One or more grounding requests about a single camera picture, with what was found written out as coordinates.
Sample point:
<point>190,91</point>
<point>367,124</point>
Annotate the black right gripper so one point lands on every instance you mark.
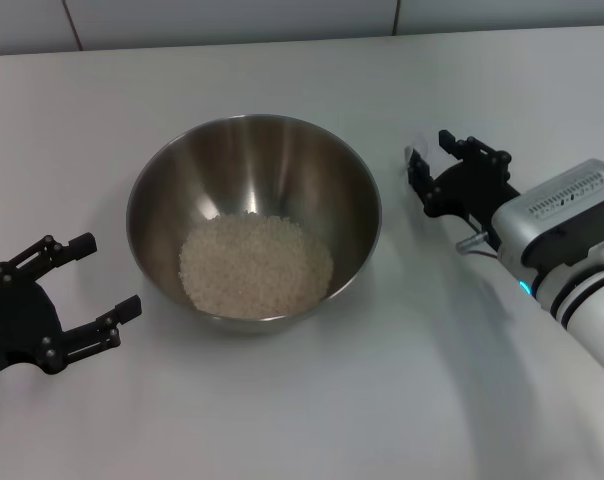
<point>472,192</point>

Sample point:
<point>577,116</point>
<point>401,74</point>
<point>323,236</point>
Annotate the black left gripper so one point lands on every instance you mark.
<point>17,325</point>

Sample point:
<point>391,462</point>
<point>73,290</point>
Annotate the white rice grains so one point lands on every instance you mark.
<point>257,265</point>

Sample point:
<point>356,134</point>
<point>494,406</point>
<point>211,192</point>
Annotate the stainless steel mixing bowl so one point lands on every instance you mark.
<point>252,165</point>

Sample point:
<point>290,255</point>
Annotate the silver vented wrist camera box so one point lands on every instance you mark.
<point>572,200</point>

